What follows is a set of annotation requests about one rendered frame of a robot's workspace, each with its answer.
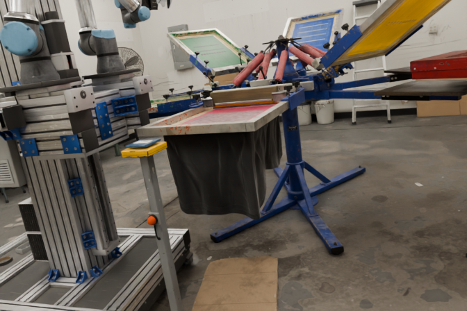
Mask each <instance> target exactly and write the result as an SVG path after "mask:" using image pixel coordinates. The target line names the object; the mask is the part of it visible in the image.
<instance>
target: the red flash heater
mask: <svg viewBox="0 0 467 311"><path fill-rule="evenodd" d="M410 71H411V72H412V80H416V79H440V78H467V50H461V51H451V52H448V53H443V54H439V55H436V56H431V57H427V58H422V59H418V60H413V61H411V62H410Z"/></svg>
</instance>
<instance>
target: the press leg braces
mask: <svg viewBox="0 0 467 311"><path fill-rule="evenodd" d="M304 165H305V169H306V170H307V171H309V172H310V173H312V174H313V175H314V176H316V177H317V178H319V179H320V180H321V181H322V183H320V184H321V185H328V184H330V183H333V182H334V181H332V180H329V179H328V178H326V177H325V176H323V175H322V174H321V173H320V172H319V171H317V170H316V169H314V168H313V167H312V166H311V165H309V164H308V163H307V162H305V161H304ZM290 171H291V169H290V165H286V167H285V168H284V170H283V172H282V174H281V176H280V177H279V180H278V181H277V184H276V185H275V187H274V189H273V191H272V193H271V194H270V196H269V198H268V200H267V202H266V203H265V205H264V207H263V209H262V210H260V213H262V214H266V213H268V212H271V211H273V210H274V208H272V205H273V203H274V202H275V199H276V198H277V196H278V194H279V192H280V190H281V188H282V187H283V185H284V183H285V184H286V185H288V184H290V181H289V173H290ZM295 171H296V173H297V177H298V179H299V182H300V185H301V188H302V192H303V195H304V199H305V201H306V206H307V208H308V210H305V212H306V213H307V214H308V216H309V217H314V216H319V214H318V213H317V212H316V211H315V210H314V207H313V203H312V200H311V196H310V194H309V190H308V187H307V184H306V181H305V178H304V174H303V173H302V169H301V167H300V165H295Z"/></svg>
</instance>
